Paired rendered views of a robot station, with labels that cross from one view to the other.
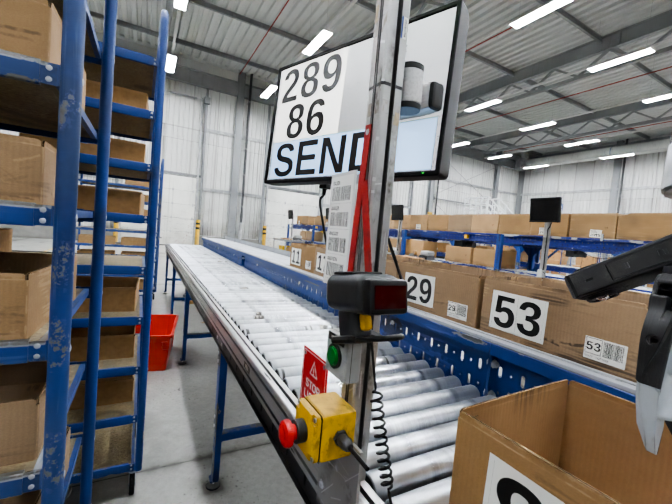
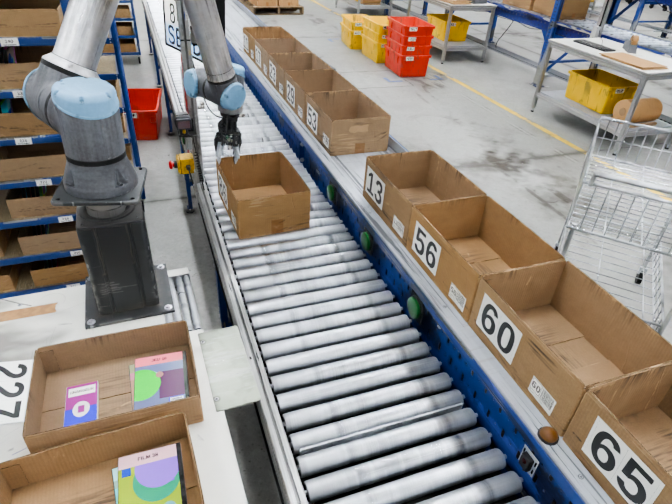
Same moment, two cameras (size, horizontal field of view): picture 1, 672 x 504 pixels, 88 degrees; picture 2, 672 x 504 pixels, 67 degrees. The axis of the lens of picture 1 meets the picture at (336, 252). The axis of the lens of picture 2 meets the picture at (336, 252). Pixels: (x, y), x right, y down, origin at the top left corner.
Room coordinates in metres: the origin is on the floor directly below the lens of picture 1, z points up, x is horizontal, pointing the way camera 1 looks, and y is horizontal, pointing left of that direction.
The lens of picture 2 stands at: (-1.44, -0.94, 1.84)
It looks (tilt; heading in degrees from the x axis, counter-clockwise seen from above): 35 degrees down; 7
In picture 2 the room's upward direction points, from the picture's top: 4 degrees clockwise
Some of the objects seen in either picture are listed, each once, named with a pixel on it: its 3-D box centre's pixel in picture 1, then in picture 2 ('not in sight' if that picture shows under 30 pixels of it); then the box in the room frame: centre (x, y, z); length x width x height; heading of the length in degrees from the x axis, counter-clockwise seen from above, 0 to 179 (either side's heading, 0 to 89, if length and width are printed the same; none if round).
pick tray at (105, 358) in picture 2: not in sight; (118, 384); (-0.66, -0.32, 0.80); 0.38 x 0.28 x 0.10; 119
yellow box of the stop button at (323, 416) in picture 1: (331, 439); (184, 167); (0.49, -0.02, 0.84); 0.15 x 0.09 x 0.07; 29
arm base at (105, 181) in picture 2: not in sight; (98, 166); (-0.28, -0.14, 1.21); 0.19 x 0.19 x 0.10
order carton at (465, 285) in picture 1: (460, 291); (319, 95); (1.29, -0.48, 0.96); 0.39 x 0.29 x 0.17; 29
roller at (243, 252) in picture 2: not in sight; (291, 246); (0.16, -0.58, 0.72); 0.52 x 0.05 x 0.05; 119
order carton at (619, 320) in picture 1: (578, 318); (345, 121); (0.94, -0.67, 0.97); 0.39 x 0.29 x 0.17; 29
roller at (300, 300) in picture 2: not in sight; (318, 298); (-0.13, -0.74, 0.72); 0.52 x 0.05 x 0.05; 119
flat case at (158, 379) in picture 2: not in sight; (161, 381); (-0.62, -0.41, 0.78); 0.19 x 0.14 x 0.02; 26
